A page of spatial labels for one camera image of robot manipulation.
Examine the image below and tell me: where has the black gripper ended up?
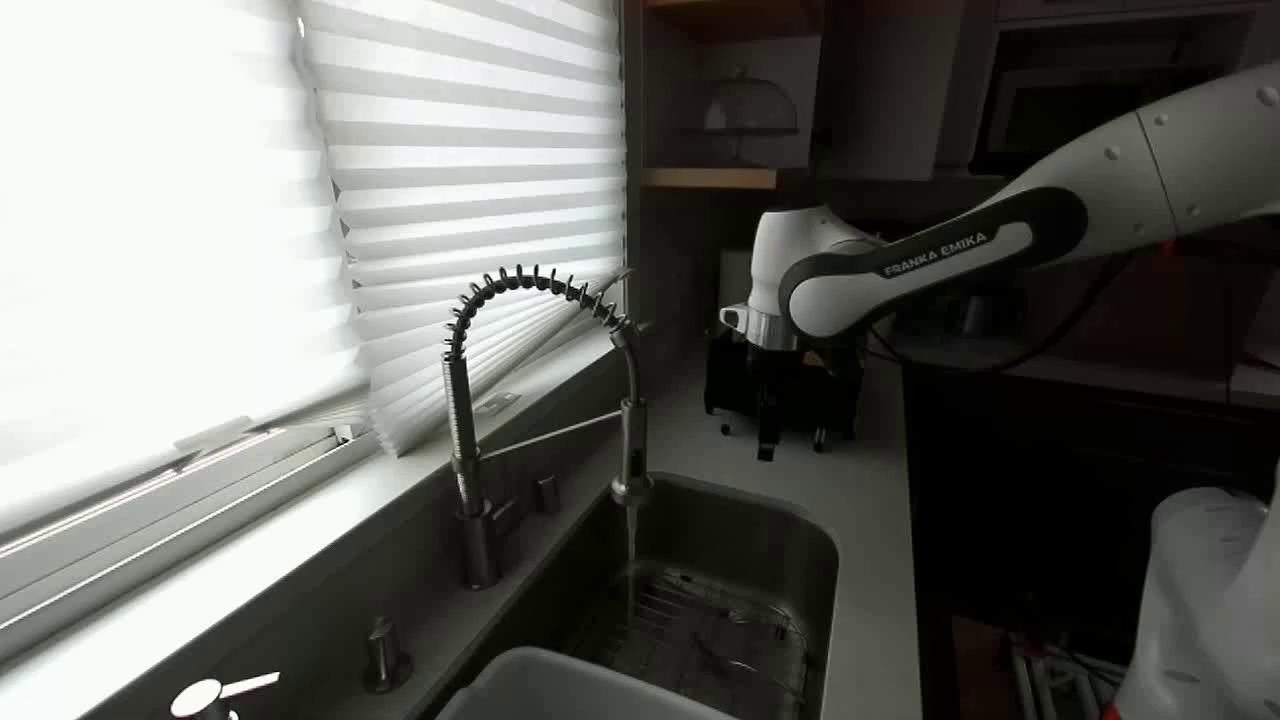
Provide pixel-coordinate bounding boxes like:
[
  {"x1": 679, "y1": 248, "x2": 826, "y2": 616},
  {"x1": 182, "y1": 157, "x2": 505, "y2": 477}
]
[{"x1": 728, "y1": 339, "x2": 832, "y2": 464}]

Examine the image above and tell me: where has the black countertop appliance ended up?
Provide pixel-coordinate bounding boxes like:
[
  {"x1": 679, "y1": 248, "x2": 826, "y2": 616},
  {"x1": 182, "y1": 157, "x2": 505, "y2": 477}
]
[{"x1": 701, "y1": 325, "x2": 867, "y2": 452}]

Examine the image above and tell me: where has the stainless steel sink basin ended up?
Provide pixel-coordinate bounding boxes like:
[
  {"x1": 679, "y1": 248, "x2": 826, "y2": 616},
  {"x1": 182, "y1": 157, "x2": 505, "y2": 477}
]
[{"x1": 420, "y1": 472, "x2": 845, "y2": 720}]

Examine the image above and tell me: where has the dark kitchen cabinet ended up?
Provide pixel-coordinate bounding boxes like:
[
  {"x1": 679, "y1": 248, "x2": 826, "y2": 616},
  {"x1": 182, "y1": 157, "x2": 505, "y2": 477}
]
[{"x1": 902, "y1": 352, "x2": 1280, "y2": 720}]

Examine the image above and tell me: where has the chrome spring pull-down faucet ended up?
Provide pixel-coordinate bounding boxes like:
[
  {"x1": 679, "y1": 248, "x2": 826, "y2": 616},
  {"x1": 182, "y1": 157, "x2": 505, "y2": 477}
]
[{"x1": 440, "y1": 262, "x2": 658, "y2": 593}]

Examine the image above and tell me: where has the white plastic wash tub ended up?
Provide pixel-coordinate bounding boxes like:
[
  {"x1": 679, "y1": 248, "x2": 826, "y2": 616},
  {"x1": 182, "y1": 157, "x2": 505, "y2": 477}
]
[{"x1": 431, "y1": 643, "x2": 736, "y2": 720}]

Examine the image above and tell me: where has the glass cake dome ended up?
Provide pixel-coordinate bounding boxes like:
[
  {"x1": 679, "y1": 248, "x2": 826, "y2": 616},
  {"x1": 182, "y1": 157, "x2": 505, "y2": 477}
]
[{"x1": 697, "y1": 69, "x2": 807, "y2": 141}]

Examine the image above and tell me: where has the clutter on floor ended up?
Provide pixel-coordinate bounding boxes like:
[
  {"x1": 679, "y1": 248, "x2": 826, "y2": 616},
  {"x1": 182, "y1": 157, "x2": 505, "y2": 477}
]
[{"x1": 1005, "y1": 628, "x2": 1131, "y2": 720}]

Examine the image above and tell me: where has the narrow white pleated blind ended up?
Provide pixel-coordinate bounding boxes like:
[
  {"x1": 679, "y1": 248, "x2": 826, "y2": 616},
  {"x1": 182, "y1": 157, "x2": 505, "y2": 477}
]
[{"x1": 291, "y1": 0, "x2": 632, "y2": 459}]

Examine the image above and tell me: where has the built-in black microwave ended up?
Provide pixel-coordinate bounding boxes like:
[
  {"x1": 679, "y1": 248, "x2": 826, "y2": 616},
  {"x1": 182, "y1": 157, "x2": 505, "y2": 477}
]
[{"x1": 976, "y1": 12, "x2": 1259, "y2": 177}]

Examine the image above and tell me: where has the chrome sink air gap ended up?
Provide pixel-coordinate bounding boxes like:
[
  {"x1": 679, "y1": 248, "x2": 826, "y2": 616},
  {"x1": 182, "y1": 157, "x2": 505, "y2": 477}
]
[{"x1": 365, "y1": 611, "x2": 416, "y2": 702}]

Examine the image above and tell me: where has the wide white pleated blind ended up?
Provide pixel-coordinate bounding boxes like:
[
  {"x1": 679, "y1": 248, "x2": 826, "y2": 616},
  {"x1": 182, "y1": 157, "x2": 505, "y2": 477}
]
[{"x1": 0, "y1": 0, "x2": 374, "y2": 539}]

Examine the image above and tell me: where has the wire sink bottom grid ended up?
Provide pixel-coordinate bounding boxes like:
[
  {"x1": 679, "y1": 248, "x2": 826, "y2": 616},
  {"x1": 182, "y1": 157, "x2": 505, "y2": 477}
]
[{"x1": 585, "y1": 557, "x2": 814, "y2": 720}]

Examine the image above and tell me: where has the wooden wall shelf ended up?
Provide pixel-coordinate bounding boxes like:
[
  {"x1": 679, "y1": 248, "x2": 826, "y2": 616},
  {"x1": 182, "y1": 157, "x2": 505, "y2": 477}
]
[{"x1": 635, "y1": 165, "x2": 785, "y2": 197}]

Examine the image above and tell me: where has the shiny chrome tap handle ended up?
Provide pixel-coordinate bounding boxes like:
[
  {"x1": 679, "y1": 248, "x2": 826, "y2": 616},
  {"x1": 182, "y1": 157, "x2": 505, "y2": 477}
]
[{"x1": 168, "y1": 670, "x2": 289, "y2": 720}]

